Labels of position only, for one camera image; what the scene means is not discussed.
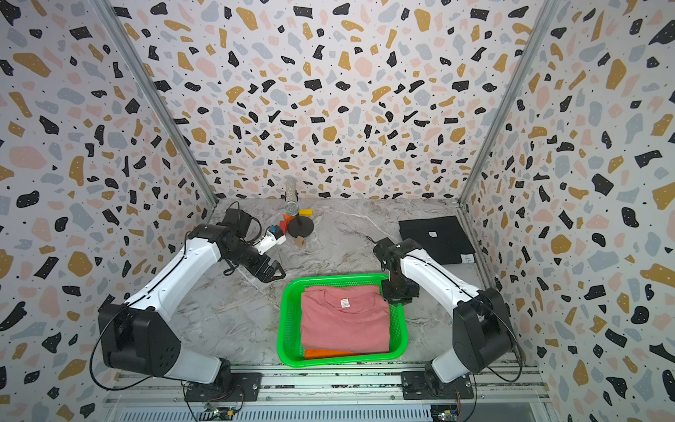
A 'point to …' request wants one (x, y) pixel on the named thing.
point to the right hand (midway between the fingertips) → (397, 302)
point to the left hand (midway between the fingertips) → (276, 266)
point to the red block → (283, 224)
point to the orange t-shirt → (319, 353)
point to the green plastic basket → (290, 345)
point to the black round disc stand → (301, 226)
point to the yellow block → (306, 212)
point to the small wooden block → (300, 242)
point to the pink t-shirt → (350, 318)
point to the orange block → (288, 218)
